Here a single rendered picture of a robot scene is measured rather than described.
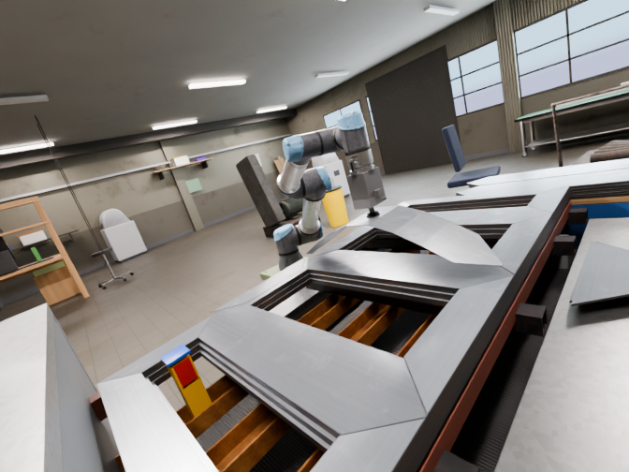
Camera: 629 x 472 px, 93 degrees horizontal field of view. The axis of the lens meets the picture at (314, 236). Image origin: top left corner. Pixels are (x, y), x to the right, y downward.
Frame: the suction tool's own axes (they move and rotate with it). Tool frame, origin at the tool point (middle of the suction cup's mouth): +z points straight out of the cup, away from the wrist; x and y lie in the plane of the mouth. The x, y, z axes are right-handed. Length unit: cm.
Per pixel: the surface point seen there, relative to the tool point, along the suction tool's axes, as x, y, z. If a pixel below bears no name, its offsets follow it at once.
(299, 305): 43, -7, 34
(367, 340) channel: -0.2, -17.6, 32.2
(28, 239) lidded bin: 942, -70, -24
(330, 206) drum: 292, 291, 67
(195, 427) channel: 22, -64, 32
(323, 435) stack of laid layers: -21, -55, 17
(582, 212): -43, 70, 25
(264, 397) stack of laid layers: -3, -54, 19
